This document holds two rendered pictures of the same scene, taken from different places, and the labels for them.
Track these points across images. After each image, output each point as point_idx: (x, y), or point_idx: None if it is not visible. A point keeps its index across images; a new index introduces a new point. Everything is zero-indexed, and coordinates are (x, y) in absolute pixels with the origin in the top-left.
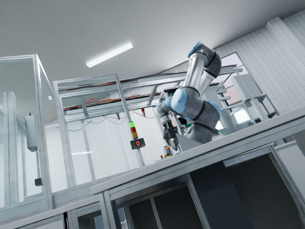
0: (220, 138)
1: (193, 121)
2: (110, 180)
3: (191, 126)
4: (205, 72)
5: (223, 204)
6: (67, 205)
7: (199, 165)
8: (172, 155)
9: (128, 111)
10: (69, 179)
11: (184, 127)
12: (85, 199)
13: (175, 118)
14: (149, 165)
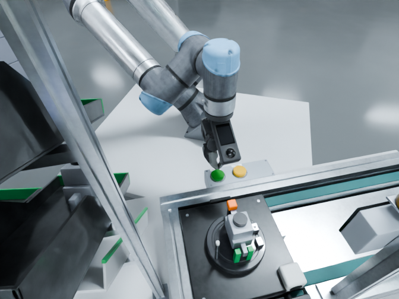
0: (202, 88)
1: (195, 87)
2: (289, 99)
3: (200, 91)
4: (104, 4)
5: None
6: (392, 150)
7: None
8: (225, 216)
9: None
10: None
11: (127, 188)
12: (371, 154)
13: (114, 179)
14: (256, 95)
